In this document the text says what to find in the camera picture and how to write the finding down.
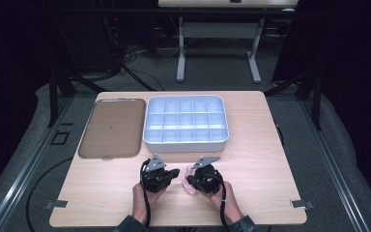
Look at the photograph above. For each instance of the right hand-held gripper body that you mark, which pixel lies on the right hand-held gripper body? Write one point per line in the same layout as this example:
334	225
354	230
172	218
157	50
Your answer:
207	179

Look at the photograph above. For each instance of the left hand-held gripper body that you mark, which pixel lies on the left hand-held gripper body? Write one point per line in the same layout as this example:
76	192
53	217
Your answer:
154	179

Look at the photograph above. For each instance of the pink sock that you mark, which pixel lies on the pink sock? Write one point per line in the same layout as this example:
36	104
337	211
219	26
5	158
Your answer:
186	187

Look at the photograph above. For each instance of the person's left hand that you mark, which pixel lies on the person's left hand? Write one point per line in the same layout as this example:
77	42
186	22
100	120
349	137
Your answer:
140	203

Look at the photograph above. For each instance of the person's right hand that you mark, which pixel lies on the person's right hand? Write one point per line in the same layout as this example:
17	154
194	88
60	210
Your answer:
230	203

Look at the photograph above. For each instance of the white divided storage box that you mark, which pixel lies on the white divided storage box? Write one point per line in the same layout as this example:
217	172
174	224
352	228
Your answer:
185	122

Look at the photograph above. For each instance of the brown rectangular tray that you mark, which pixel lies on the brown rectangular tray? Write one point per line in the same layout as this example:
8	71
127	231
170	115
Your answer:
113	128

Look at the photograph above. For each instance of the black metal stand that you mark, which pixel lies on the black metal stand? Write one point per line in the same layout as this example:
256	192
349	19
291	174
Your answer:
317	96
53	96

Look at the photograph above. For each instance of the desk with white legs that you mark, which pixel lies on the desk with white legs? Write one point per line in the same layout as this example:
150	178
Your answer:
218	30

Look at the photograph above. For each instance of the grey metal table bracket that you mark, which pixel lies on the grey metal table bracket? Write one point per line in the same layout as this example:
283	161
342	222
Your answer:
302	204
56	204

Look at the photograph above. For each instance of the aluminium floor rail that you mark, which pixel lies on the aluminium floor rail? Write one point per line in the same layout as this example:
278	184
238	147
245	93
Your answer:
335	170
29	167

